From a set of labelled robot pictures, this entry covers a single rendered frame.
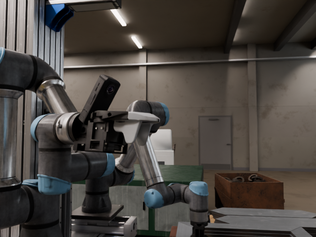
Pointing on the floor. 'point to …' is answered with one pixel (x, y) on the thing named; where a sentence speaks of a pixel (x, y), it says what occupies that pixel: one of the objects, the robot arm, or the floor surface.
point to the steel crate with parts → (248, 191)
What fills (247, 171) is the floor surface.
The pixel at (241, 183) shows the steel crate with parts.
